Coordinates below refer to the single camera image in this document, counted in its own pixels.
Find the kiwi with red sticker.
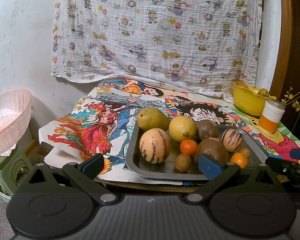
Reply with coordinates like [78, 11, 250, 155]
[196, 138, 228, 164]

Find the small brown longan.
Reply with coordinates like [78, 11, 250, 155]
[239, 146, 251, 159]
[175, 154, 192, 172]

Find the orange mandarin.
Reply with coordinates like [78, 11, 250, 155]
[180, 139, 198, 157]
[230, 152, 249, 168]

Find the grey metal tray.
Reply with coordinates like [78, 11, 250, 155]
[125, 125, 268, 181]

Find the yellow lemon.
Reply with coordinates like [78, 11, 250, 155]
[168, 116, 197, 143]

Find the green-yellow pear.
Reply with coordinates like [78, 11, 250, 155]
[136, 107, 170, 132]

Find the winnie pooh drawing mat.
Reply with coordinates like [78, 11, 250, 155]
[228, 109, 300, 164]

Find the colourful anime poster mat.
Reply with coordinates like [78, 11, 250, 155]
[39, 78, 264, 185]

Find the white orange jar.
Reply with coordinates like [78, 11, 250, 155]
[258, 99, 285, 134]

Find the dried yellow flower sprig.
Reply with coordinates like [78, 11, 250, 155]
[280, 87, 300, 112]

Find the brown wooden headboard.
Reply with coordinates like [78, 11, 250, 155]
[269, 0, 300, 140]

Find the pear in yellow bowl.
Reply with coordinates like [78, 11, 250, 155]
[257, 88, 269, 98]

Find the yellow plastic bowl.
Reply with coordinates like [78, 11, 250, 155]
[231, 81, 276, 116]

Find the green plastic stool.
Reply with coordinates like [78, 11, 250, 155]
[0, 145, 32, 203]

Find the apple in yellow bowl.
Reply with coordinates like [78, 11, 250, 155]
[236, 82, 249, 89]

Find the pink plastic basket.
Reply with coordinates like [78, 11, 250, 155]
[0, 89, 32, 155]

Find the white cartoon print cloth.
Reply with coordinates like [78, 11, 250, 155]
[51, 0, 262, 101]

